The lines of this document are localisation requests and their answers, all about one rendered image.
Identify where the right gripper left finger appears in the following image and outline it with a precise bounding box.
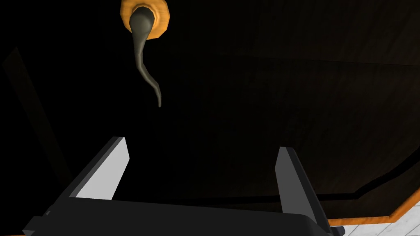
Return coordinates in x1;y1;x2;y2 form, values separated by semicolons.
61;136;130;200

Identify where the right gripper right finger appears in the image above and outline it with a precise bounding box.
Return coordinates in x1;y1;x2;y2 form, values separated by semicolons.
274;146;330;226

